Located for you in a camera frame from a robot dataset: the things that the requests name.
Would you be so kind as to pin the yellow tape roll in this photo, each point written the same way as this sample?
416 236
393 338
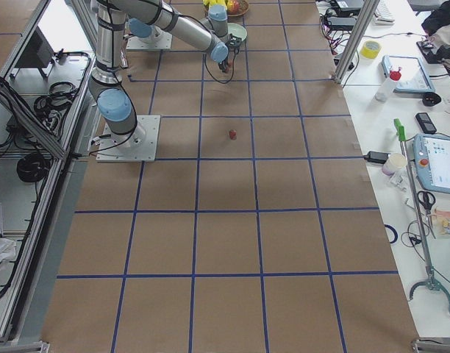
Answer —
370 49

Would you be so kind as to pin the aluminium frame post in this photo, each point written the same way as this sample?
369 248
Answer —
362 22

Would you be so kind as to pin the white paper cup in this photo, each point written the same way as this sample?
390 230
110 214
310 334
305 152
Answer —
394 163

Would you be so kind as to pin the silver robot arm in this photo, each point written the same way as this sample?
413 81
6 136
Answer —
105 81
208 34

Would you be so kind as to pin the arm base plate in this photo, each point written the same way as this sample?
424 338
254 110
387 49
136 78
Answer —
162 42
142 146

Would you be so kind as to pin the brown wicker basket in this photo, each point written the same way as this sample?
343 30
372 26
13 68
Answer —
244 6

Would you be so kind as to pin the black scissors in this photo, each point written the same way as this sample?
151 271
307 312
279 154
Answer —
427 200

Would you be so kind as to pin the strawberry with green cap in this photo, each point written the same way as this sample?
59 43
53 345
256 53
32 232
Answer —
232 134

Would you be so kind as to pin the yellow banana bunch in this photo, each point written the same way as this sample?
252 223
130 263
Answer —
209 3

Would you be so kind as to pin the grabber reacher tool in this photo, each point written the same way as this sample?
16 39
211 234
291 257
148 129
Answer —
431 283

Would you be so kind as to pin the black power adapter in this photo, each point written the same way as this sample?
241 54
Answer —
376 157

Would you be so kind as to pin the red cap plastic bottle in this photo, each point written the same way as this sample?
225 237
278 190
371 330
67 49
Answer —
388 86

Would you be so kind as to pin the pale green plate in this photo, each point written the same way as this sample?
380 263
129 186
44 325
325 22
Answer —
237 30

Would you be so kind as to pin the teach pendant tablet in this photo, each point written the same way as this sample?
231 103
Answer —
414 77
432 161

